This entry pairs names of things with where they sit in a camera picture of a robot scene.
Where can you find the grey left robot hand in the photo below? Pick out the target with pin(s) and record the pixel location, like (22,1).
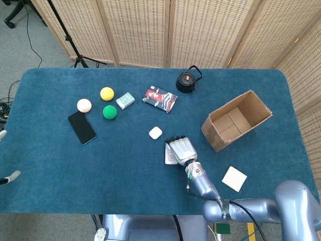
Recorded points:
(11,177)

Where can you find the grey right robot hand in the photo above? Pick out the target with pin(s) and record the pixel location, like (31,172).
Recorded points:
(183,150)

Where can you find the white label card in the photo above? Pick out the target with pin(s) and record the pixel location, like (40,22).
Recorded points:
(169,157)

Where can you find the white earbuds case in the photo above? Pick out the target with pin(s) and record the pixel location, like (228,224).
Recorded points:
(155,132)

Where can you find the peach foam ball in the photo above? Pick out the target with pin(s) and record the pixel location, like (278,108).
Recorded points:
(84,105)

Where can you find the lavender right robot arm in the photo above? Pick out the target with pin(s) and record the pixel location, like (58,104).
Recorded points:
(203,185)

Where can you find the brown cardboard box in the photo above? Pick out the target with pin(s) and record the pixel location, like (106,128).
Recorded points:
(213,133)

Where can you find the dark red-patterned book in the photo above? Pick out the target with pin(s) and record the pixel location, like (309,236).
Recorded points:
(160,99)

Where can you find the green foam ball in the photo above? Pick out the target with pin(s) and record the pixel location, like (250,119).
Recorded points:
(109,112)

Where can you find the yellow foam ball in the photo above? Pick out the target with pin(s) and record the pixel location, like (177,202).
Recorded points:
(107,94)

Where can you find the pale yellow sticky note pad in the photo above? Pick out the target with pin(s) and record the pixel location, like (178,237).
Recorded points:
(234,179)

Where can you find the black cast iron teapot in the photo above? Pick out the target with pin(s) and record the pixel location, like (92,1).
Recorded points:
(185,82)

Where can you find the lavender robot torso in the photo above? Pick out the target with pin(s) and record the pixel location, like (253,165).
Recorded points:
(150,228)

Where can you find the blue table cloth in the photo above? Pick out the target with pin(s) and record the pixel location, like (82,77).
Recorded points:
(100,175)

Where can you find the green floor block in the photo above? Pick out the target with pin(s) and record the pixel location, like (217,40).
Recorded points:
(223,228)

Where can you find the woven wooden folding screen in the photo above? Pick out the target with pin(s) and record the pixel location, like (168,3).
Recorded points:
(140,30)

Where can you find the black tripod stand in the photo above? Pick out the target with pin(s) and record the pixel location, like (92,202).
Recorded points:
(71,42)

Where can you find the black office chair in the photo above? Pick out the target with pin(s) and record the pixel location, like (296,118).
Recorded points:
(15,12)

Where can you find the black smartphone blue frame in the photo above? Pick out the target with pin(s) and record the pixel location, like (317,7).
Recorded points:
(82,127)

